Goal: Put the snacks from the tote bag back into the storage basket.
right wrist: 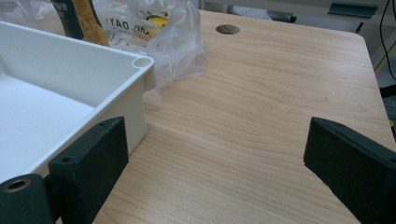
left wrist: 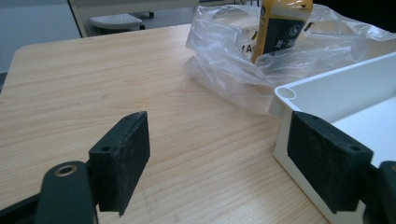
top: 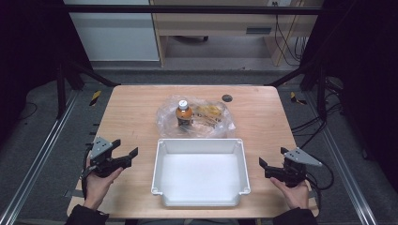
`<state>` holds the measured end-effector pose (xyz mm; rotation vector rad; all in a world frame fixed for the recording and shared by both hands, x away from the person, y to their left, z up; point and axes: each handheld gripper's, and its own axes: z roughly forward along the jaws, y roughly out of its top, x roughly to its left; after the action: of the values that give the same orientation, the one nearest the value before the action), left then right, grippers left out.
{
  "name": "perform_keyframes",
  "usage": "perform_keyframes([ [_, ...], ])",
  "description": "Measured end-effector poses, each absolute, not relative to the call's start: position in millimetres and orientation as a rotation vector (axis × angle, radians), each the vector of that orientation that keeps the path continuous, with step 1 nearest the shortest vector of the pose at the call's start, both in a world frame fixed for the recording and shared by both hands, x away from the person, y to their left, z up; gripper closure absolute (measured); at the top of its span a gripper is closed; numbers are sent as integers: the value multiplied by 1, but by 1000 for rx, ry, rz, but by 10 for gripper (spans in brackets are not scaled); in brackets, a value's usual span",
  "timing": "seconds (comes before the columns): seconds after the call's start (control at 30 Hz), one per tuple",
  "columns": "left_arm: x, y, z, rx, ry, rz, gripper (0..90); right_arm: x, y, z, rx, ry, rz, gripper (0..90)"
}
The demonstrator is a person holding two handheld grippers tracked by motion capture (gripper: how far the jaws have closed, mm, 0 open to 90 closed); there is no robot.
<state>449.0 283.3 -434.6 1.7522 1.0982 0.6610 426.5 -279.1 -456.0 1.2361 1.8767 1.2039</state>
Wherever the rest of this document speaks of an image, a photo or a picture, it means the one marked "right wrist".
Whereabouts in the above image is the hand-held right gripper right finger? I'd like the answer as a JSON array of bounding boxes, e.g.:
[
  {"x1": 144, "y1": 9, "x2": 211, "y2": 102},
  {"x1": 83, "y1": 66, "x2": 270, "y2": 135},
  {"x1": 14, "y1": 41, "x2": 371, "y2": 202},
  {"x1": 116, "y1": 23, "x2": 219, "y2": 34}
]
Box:
[{"x1": 303, "y1": 116, "x2": 396, "y2": 224}]

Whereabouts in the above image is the white plastic bin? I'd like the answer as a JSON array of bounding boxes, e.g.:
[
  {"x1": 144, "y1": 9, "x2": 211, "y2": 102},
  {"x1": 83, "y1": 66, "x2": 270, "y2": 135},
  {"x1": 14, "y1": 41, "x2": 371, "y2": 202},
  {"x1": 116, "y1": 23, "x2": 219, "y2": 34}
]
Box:
[{"x1": 0, "y1": 21, "x2": 157, "y2": 184}]

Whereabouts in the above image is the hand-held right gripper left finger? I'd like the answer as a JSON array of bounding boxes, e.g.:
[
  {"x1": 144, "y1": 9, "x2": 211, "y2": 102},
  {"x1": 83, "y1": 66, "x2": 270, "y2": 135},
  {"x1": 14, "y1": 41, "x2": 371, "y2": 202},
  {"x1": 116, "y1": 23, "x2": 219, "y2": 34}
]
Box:
[{"x1": 48, "y1": 116, "x2": 130, "y2": 224}]

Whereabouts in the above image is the black cable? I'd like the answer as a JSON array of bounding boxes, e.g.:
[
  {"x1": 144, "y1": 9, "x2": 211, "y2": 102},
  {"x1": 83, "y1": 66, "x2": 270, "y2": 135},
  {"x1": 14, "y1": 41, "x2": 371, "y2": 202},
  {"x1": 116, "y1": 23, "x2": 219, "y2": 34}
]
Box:
[{"x1": 379, "y1": 0, "x2": 396, "y2": 73}]

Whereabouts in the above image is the clear plastic bag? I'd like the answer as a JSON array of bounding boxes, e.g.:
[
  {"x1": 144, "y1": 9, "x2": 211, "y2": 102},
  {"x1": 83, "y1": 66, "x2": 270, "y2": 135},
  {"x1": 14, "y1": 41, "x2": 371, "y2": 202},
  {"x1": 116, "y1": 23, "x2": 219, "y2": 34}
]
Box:
[{"x1": 92, "y1": 0, "x2": 207, "y2": 91}]

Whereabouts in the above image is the black and orange snack packet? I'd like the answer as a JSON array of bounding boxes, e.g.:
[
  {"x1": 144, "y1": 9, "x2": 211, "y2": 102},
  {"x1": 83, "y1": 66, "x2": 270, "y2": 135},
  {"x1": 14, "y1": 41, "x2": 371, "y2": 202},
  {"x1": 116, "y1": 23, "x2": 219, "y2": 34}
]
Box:
[{"x1": 50, "y1": 0, "x2": 110, "y2": 48}]

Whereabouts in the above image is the green metal bracket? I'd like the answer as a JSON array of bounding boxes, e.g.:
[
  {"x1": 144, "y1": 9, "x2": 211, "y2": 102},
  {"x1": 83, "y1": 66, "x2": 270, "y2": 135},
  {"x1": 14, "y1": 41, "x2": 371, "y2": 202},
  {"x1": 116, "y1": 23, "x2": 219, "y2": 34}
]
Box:
[{"x1": 327, "y1": 1, "x2": 379, "y2": 19}]

